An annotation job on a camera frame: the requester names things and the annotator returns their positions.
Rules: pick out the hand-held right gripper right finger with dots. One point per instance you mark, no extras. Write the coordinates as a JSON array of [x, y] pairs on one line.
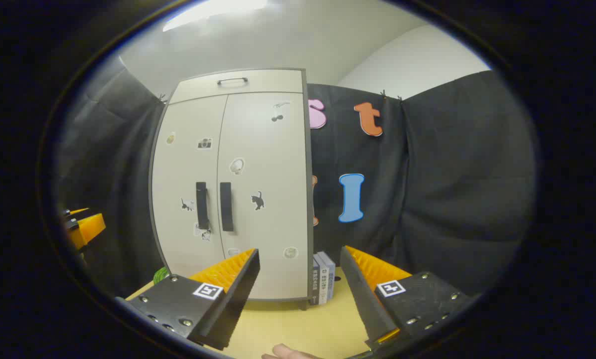
[[363, 299]]

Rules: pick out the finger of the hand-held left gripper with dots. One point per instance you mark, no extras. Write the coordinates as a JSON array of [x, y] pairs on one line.
[[91, 228], [77, 212]]

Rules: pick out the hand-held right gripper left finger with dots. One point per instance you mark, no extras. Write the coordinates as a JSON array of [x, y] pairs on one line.
[[238, 299]]

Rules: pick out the cabinet door with camera sticker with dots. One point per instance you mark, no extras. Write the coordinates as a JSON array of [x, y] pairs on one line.
[[178, 169]]

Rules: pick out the cabinet door with headphone sticker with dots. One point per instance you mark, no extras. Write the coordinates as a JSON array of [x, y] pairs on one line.
[[268, 149]]

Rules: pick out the white double-door shoe cabinet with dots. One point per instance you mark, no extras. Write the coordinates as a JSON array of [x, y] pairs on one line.
[[258, 82]]

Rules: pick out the light grey book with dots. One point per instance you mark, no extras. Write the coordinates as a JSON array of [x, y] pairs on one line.
[[329, 276]]

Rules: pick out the dark grey book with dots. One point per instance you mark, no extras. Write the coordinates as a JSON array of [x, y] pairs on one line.
[[316, 284]]

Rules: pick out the green striped toy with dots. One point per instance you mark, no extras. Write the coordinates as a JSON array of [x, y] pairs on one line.
[[161, 275]]

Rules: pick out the black backdrop cloth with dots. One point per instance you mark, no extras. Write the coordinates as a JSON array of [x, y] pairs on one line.
[[452, 174]]

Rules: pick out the ceiling light strip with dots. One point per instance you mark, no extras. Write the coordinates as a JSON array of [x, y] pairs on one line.
[[213, 12]]

